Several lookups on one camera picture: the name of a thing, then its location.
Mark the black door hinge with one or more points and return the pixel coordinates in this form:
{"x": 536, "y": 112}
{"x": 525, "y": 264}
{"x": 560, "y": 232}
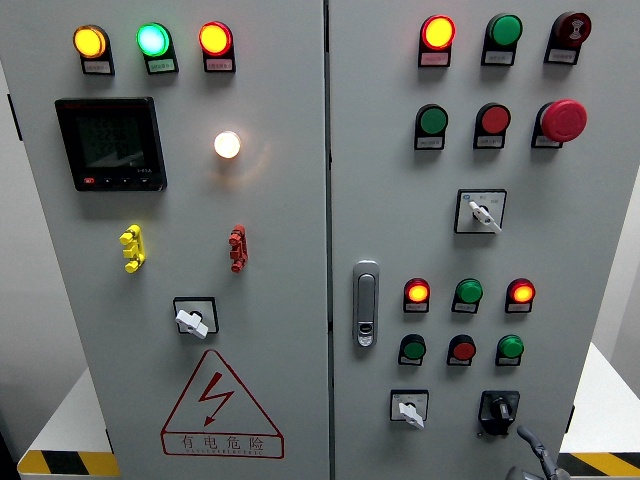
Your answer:
{"x": 15, "y": 116}
{"x": 109, "y": 441}
{"x": 570, "y": 419}

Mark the black yellow striped tape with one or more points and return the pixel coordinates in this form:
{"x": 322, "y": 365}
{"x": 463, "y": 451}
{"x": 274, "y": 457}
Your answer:
{"x": 65, "y": 464}
{"x": 605, "y": 465}

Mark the small label plate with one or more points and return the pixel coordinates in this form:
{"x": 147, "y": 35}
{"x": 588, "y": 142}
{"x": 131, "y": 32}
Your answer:
{"x": 498, "y": 58}
{"x": 409, "y": 360}
{"x": 464, "y": 308}
{"x": 97, "y": 67}
{"x": 459, "y": 361}
{"x": 416, "y": 308}
{"x": 430, "y": 143}
{"x": 435, "y": 59}
{"x": 517, "y": 308}
{"x": 161, "y": 65}
{"x": 561, "y": 56}
{"x": 545, "y": 142}
{"x": 219, "y": 65}
{"x": 507, "y": 361}
{"x": 489, "y": 142}

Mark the small green lamp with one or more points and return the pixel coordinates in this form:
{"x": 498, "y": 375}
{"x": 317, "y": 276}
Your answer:
{"x": 511, "y": 346}
{"x": 470, "y": 291}

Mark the small red push button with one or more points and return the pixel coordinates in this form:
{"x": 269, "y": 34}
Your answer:
{"x": 463, "y": 350}

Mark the small lit red lamp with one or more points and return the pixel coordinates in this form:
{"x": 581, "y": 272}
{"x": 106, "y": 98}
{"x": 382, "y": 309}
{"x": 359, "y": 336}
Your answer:
{"x": 417, "y": 291}
{"x": 521, "y": 291}

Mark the small green push button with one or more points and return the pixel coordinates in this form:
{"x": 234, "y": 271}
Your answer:
{"x": 414, "y": 350}

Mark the silver door lock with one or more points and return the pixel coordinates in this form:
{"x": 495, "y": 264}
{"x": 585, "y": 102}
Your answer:
{"x": 366, "y": 300}

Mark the pale grey cabinet door with lock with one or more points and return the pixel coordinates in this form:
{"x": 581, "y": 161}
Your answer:
{"x": 410, "y": 240}

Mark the red warning triangle sticker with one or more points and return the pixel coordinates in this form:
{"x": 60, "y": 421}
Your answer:
{"x": 215, "y": 400}

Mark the large red stop button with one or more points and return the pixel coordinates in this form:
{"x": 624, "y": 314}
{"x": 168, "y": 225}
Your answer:
{"x": 565, "y": 120}

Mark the large green round lamp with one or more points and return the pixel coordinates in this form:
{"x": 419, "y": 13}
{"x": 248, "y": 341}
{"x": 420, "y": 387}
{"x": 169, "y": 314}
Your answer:
{"x": 505, "y": 30}

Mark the dark red buzzer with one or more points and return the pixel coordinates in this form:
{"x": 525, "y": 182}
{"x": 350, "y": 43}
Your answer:
{"x": 573, "y": 29}

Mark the lit red round lamp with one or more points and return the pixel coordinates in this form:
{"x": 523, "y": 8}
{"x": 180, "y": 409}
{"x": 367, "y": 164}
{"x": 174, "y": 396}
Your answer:
{"x": 438, "y": 32}
{"x": 215, "y": 38}

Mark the white round lamp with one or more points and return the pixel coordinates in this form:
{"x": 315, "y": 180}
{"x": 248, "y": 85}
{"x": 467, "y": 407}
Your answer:
{"x": 227, "y": 144}

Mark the black display meter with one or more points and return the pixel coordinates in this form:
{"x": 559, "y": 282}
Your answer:
{"x": 111, "y": 144}

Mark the lit green round lamp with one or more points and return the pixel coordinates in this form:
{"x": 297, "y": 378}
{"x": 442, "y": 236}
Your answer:
{"x": 153, "y": 39}

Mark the yellow round lamp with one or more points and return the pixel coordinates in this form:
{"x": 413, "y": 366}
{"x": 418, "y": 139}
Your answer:
{"x": 90, "y": 41}

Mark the black knob turn switch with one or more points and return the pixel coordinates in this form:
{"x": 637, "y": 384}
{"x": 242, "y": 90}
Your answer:
{"x": 500, "y": 410}

